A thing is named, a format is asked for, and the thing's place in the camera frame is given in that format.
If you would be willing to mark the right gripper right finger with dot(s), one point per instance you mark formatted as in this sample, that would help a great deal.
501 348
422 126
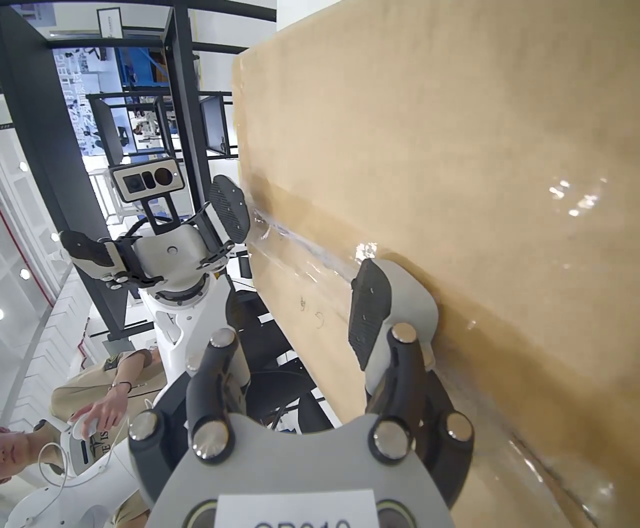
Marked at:
400 300

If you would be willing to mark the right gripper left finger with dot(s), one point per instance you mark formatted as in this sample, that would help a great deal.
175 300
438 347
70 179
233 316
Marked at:
205 395

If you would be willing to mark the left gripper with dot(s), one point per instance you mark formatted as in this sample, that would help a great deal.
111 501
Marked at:
172 260

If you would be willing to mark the person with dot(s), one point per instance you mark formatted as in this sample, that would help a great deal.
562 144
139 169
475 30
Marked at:
100 385

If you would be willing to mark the large brown cardboard carton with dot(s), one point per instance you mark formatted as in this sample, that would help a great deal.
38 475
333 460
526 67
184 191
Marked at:
450 175

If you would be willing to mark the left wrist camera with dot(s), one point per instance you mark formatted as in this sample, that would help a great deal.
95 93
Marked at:
145 181

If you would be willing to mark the black metal frame rack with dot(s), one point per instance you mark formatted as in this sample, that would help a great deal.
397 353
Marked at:
45 150

